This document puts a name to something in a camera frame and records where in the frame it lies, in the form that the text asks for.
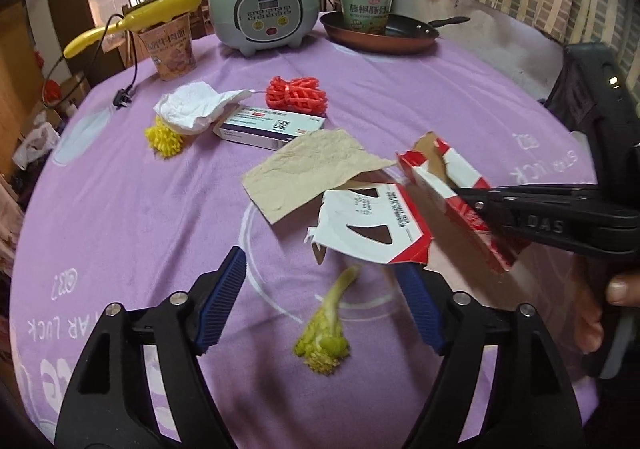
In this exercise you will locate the green instant noodle cup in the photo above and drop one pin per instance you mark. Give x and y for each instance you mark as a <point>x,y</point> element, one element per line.
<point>365,11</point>

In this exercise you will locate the purple printed tablecloth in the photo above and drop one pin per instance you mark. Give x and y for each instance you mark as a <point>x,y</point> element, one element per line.
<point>150,229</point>

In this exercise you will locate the black chair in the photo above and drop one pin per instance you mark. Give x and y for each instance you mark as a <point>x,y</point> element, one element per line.
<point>565,99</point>

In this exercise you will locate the red plastic bag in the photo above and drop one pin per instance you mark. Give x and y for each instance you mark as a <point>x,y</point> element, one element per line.
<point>52,91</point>

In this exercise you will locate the red and white carton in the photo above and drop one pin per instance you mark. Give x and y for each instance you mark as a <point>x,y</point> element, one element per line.
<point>370,209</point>

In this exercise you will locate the person's right hand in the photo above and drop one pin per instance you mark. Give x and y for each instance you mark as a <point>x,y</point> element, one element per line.
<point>622,289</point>

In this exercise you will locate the copper frying pan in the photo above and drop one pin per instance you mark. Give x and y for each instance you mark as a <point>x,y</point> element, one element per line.
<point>380,44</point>

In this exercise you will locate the brown paper sheet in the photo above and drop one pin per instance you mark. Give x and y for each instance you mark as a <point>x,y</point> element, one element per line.
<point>300,169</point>

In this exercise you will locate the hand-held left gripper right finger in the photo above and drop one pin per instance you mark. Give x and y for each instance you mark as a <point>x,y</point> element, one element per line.
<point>422,309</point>

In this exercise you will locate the open cardboard box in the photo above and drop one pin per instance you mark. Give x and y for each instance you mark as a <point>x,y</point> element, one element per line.
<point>75,89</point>

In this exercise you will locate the white and blue medicine box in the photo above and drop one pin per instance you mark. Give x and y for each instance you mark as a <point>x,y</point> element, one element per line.
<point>265,126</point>

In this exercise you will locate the yellow scrubber ball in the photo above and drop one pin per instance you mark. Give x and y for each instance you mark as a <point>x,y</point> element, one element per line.
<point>165,141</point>

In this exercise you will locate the white plastic bag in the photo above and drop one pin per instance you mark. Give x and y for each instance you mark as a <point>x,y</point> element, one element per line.
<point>37,144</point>

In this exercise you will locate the yellow handheld electric appliance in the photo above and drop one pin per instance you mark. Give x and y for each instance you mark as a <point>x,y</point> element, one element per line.
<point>150,14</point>

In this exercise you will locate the brown instant noodle cup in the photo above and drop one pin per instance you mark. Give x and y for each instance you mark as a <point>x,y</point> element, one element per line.
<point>170,54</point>

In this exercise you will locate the white tissue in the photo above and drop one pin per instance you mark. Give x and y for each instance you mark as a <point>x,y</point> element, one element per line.
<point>190,106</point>

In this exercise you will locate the floral cream curtain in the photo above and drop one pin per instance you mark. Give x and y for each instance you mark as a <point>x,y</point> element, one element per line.
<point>7,229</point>

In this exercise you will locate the pale green rice cooker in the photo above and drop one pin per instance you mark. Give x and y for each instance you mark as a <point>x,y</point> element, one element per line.
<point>225,4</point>

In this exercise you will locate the red foam fruit net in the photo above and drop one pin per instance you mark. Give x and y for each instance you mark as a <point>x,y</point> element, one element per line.
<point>295,94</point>

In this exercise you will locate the light wooden panel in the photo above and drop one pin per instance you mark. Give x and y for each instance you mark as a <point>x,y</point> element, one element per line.
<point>20,79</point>

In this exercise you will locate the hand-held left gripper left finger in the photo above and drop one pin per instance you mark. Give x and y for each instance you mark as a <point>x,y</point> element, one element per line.
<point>222,309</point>

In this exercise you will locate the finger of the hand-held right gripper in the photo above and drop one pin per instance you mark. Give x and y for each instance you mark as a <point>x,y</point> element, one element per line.
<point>530,224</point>
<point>550,192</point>

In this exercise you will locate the yellow-green vegetable stem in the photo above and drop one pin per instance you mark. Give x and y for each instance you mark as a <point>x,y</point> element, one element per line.
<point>325,334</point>

